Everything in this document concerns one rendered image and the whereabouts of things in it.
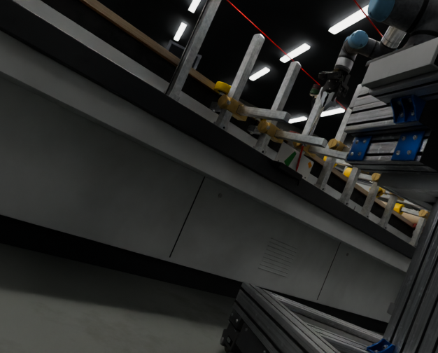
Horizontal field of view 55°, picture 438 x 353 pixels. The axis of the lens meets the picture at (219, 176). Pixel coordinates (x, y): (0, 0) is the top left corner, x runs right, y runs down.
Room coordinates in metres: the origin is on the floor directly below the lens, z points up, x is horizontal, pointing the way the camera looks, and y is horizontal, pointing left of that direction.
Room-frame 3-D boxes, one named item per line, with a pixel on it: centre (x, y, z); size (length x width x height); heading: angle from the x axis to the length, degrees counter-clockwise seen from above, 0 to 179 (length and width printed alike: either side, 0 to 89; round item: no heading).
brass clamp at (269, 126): (1.85, -0.13, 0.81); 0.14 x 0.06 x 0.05; 131
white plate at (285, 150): (1.96, -0.30, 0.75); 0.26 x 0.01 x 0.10; 131
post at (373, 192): (2.48, -0.87, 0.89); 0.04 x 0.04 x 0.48; 41
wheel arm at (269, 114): (1.65, 0.00, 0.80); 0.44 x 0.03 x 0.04; 41
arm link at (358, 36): (1.80, -0.33, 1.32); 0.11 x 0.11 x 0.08; 87
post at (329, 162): (2.16, -0.50, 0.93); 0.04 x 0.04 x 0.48; 41
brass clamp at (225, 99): (1.68, 0.06, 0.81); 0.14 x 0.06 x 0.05; 131
